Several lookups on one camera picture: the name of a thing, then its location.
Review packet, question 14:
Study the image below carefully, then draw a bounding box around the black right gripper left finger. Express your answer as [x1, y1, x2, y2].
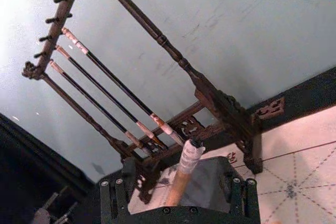
[99, 156, 139, 221]

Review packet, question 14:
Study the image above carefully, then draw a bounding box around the long black hanging brush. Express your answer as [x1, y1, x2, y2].
[61, 27, 185, 146]

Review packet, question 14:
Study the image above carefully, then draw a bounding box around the white gridded calligraphy mat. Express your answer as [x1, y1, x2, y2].
[128, 104, 336, 224]

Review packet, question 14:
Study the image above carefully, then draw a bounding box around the grey metal clamp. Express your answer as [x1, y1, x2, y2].
[33, 184, 79, 224]

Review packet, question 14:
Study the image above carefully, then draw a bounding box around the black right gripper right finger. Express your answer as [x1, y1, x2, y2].
[222, 157, 260, 221]

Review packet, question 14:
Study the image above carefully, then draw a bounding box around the dark wooden brush rack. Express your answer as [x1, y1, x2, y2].
[22, 0, 287, 205]

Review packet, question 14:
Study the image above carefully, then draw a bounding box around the bamboo brush with white wrap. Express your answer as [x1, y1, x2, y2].
[164, 137, 206, 207]

